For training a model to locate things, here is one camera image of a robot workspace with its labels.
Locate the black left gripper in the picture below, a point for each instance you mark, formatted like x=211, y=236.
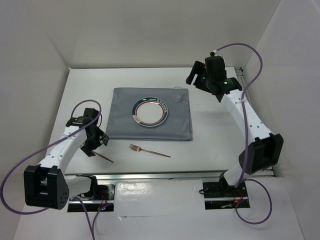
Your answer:
x=101, y=137

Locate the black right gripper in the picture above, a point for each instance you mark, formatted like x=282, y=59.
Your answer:
x=198, y=68

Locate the copper knife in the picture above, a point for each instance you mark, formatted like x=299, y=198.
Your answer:
x=102, y=156

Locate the clear plastic cup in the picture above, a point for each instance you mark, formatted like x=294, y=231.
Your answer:
x=180, y=94

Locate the copper fork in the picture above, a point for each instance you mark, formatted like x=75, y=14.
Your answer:
x=139, y=149

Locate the grey cloth placemat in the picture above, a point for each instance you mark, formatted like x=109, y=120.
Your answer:
x=121, y=125

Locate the white plate green red rim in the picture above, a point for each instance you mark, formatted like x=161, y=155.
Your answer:
x=150, y=112

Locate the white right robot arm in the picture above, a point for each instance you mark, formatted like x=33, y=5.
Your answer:
x=236, y=174

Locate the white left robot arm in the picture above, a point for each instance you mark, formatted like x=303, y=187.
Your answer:
x=45, y=184

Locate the aluminium right side rail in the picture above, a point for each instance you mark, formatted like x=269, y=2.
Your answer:
x=259, y=145

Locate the aluminium rail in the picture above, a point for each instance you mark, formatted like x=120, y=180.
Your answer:
x=259, y=145
x=155, y=176

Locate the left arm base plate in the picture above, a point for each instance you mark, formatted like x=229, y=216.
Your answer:
x=102, y=200

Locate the aluminium front rail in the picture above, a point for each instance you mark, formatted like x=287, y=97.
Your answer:
x=155, y=176

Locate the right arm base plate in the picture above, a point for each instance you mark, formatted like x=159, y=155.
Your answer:
x=217, y=199

